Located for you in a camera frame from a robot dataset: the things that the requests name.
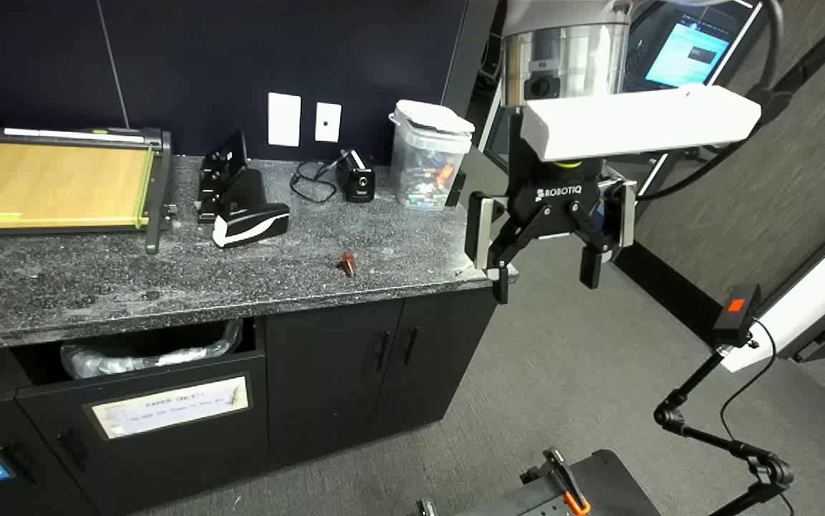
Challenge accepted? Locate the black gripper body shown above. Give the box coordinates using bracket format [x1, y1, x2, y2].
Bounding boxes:
[507, 142, 627, 243]

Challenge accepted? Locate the black cabinet door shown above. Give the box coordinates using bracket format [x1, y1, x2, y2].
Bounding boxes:
[371, 288, 498, 441]
[263, 299, 408, 470]

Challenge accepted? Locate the black upright device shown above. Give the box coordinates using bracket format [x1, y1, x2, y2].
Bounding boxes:
[461, 188, 514, 282]

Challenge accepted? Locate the black pencil sharpener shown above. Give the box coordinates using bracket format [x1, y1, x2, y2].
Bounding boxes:
[336, 146, 379, 203]

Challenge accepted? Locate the black and orange clamp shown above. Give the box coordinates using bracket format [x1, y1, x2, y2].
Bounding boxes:
[517, 446, 596, 516]

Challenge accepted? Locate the white board panel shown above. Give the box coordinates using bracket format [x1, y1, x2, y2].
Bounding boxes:
[717, 209, 825, 378]

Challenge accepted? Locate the black stand base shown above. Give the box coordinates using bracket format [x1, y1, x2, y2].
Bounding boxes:
[503, 447, 666, 516]

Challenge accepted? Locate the black and white stapler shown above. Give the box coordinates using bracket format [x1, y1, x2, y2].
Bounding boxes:
[210, 168, 292, 252]

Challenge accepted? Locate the black hole punch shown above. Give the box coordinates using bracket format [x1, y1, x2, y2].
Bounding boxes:
[192, 130, 253, 225]

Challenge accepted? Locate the white drawer label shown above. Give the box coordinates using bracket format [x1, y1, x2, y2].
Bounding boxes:
[90, 372, 253, 441]

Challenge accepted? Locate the clear plastic trash bag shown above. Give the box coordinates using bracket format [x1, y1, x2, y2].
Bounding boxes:
[59, 319, 246, 385]

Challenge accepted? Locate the black trash bin drawer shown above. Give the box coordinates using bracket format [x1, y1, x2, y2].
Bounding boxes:
[13, 319, 272, 516]

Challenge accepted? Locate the wooden paper cutter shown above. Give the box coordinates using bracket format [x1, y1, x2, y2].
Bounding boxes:
[0, 125, 179, 258]

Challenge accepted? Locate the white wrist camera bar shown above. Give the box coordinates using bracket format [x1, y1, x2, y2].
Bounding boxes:
[518, 83, 766, 168]

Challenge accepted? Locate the black cabinet door handle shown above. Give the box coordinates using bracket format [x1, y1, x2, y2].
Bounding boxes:
[398, 328, 421, 372]
[371, 328, 392, 378]

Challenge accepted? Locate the black camera with orange mark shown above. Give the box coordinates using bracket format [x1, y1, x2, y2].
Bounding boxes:
[712, 284, 766, 351]

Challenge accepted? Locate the black sharpener power cable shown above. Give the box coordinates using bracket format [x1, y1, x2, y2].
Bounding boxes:
[288, 155, 344, 208]

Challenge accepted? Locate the white wall outlet plate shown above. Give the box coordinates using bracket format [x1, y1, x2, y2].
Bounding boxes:
[313, 102, 348, 146]

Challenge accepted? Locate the white wall switch plate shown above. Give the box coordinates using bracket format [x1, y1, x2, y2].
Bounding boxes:
[268, 89, 305, 150]

